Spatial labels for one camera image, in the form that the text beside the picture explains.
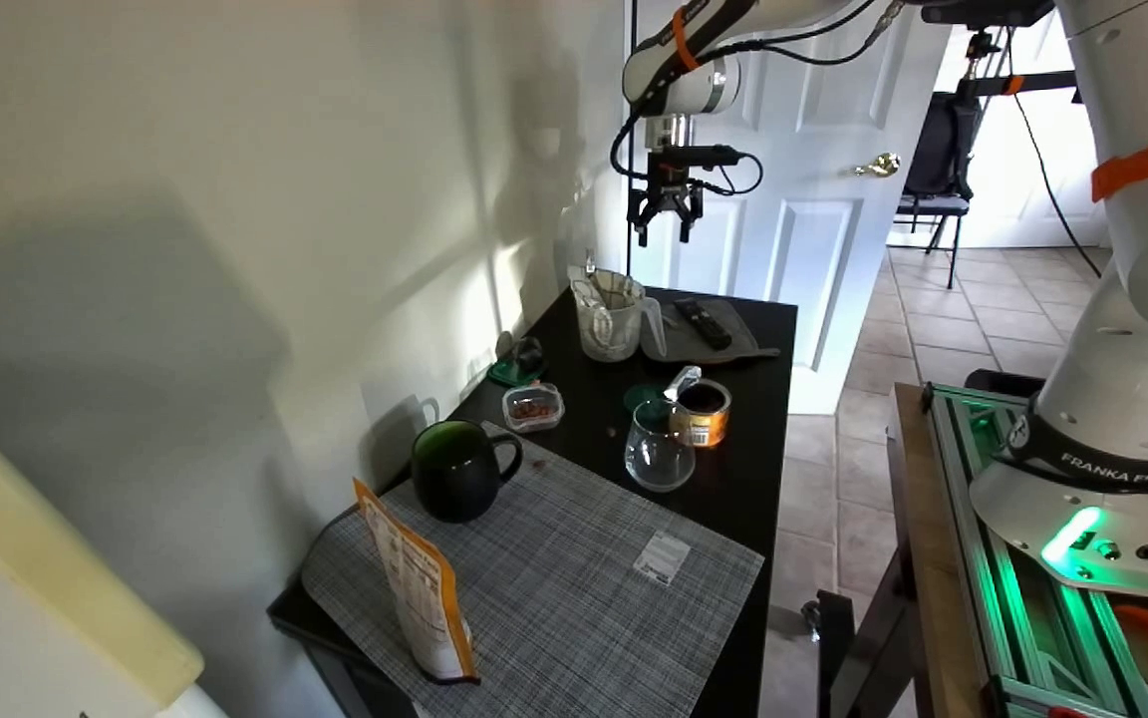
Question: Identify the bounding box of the black remote control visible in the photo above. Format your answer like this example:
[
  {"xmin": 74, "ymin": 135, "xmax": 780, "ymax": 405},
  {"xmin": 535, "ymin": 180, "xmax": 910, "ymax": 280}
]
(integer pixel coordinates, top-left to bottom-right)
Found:
[{"xmin": 676, "ymin": 304, "xmax": 732, "ymax": 350}]

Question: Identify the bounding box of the green container lid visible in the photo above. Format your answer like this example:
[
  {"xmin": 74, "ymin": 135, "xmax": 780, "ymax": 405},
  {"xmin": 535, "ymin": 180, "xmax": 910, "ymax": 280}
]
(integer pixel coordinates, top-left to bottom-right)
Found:
[{"xmin": 485, "ymin": 361, "xmax": 542, "ymax": 386}]

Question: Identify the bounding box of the checked white cloth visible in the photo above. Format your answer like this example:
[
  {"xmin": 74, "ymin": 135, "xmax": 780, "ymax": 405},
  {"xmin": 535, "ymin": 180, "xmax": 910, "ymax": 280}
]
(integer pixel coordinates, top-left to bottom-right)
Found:
[{"xmin": 569, "ymin": 266, "xmax": 642, "ymax": 339}]

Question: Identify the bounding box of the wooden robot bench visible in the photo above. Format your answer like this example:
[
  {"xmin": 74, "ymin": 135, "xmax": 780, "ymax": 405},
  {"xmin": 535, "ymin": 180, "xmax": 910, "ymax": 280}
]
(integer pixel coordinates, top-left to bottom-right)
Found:
[{"xmin": 816, "ymin": 383, "xmax": 1148, "ymax": 718}]

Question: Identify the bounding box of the clear plastic jug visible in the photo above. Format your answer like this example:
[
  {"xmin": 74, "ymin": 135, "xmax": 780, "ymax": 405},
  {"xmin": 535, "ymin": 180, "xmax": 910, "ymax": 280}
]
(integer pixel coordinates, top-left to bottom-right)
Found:
[{"xmin": 567, "ymin": 264, "xmax": 646, "ymax": 363}]

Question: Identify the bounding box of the clear glass cup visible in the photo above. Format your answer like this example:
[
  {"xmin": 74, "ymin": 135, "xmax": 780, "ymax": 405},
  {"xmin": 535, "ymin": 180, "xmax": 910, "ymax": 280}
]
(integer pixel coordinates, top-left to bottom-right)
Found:
[{"xmin": 621, "ymin": 398, "xmax": 698, "ymax": 494}]

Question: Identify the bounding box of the dark green mug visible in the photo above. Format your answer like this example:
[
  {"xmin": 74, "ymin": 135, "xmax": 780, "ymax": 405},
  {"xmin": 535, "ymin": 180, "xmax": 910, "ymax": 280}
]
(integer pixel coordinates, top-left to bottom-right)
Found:
[{"xmin": 411, "ymin": 418, "xmax": 524, "ymax": 522}]

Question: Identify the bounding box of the white panel door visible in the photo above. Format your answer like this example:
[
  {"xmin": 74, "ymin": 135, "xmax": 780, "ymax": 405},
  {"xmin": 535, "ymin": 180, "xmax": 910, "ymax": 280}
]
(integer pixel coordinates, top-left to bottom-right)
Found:
[{"xmin": 630, "ymin": 0, "xmax": 947, "ymax": 415}]

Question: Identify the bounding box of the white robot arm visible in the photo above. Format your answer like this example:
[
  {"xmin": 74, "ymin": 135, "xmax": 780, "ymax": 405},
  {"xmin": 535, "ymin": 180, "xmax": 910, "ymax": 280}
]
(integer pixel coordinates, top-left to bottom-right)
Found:
[{"xmin": 967, "ymin": 0, "xmax": 1148, "ymax": 600}]

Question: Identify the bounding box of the cream cabinet corner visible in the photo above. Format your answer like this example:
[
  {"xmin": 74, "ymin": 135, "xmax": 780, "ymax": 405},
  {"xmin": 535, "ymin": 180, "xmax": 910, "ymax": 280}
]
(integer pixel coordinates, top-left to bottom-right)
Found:
[{"xmin": 0, "ymin": 456, "xmax": 226, "ymax": 718}]

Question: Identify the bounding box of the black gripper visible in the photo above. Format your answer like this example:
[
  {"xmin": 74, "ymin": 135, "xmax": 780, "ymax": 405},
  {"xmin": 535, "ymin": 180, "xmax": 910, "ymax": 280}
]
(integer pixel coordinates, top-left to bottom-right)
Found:
[{"xmin": 626, "ymin": 144, "xmax": 739, "ymax": 248}]

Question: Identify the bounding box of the green round jar lid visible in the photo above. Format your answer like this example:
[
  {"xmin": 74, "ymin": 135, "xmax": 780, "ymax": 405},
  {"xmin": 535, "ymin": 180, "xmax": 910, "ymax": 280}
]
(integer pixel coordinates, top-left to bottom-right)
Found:
[{"xmin": 621, "ymin": 383, "xmax": 666, "ymax": 410}]

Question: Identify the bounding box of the orange snack bag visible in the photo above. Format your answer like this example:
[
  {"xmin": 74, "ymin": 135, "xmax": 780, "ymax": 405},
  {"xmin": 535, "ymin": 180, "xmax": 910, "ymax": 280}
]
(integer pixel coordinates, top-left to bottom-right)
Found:
[{"xmin": 355, "ymin": 482, "xmax": 478, "ymax": 683}]

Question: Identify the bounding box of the grey woven placemat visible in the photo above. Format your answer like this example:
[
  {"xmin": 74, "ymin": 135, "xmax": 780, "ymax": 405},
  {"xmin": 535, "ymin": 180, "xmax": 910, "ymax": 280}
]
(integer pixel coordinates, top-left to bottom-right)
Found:
[{"xmin": 302, "ymin": 442, "xmax": 761, "ymax": 718}]

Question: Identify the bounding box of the small plastic nut container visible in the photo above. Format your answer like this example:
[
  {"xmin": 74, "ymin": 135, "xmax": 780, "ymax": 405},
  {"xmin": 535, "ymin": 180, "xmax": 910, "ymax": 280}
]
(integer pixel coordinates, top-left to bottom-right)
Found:
[{"xmin": 504, "ymin": 383, "xmax": 567, "ymax": 434}]

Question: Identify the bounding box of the black camera tripod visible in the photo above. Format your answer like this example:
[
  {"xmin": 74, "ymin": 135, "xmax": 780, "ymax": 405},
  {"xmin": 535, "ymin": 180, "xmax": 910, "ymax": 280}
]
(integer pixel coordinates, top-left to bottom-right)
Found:
[{"xmin": 897, "ymin": 16, "xmax": 1109, "ymax": 277}]

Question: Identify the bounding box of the grey quilted pot holder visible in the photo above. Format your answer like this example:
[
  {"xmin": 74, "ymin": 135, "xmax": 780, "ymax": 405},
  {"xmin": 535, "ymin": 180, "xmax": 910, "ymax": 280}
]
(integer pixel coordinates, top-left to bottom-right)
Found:
[{"xmin": 642, "ymin": 298, "xmax": 772, "ymax": 367}]

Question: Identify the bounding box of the black side table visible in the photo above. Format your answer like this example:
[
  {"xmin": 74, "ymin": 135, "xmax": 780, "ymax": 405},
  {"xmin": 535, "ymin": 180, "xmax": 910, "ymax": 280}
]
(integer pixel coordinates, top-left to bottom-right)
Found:
[{"xmin": 271, "ymin": 292, "xmax": 793, "ymax": 718}]

